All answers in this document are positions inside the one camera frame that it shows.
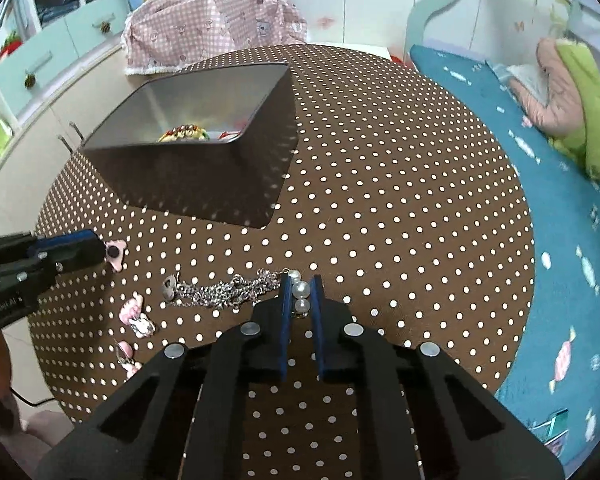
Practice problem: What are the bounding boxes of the cream bead bracelet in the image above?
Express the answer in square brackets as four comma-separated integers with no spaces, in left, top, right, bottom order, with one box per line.
[156,124,212,143]

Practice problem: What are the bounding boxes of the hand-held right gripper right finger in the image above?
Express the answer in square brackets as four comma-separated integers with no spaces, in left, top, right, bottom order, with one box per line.
[310,275,565,480]

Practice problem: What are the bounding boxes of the black cable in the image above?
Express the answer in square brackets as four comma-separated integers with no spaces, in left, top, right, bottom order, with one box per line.
[7,387,57,407]

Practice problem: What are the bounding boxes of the teal bunk bed frame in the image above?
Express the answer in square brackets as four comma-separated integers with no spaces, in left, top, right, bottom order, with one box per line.
[407,0,600,58]

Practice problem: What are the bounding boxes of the pink and green quilt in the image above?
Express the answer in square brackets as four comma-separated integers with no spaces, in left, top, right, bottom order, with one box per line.
[507,35,600,182]

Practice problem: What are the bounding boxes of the silver chain with pearls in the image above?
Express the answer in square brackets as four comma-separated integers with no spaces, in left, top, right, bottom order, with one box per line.
[161,269,313,318]

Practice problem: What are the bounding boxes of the white pillow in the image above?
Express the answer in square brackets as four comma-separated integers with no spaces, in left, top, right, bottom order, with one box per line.
[487,60,552,106]

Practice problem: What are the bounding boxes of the round polka dot table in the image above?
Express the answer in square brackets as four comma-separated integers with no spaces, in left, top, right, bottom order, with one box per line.
[30,44,537,480]

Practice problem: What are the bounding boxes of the small pink heart charm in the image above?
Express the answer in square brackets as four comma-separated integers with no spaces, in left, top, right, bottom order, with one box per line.
[114,341,141,379]

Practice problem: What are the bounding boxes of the white low cabinet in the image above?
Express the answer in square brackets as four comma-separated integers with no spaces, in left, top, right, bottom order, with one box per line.
[0,40,132,281]

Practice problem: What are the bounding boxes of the red bag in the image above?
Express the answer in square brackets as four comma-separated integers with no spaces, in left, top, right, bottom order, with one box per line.
[0,30,24,59]

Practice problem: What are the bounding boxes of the white board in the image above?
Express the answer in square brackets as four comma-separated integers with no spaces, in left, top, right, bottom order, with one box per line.
[307,41,394,59]

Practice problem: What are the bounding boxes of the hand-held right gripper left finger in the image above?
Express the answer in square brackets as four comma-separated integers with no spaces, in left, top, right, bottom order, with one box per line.
[35,275,293,480]

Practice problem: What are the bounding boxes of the teal drawer unit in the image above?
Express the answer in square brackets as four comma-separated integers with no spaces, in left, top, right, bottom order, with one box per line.
[0,0,132,117]

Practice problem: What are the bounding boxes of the pink white rabbit charm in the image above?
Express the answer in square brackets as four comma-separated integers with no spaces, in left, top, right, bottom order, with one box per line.
[120,296,157,337]

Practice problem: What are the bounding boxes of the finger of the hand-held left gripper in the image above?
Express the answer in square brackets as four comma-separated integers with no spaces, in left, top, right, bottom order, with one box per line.
[0,251,107,297]
[0,229,104,267]

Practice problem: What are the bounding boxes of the pink checked cover cloth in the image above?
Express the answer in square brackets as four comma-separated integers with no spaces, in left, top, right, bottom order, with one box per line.
[121,0,309,77]

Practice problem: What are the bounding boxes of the rectangular metal tin box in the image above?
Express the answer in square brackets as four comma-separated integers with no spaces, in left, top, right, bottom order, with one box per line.
[80,62,301,231]

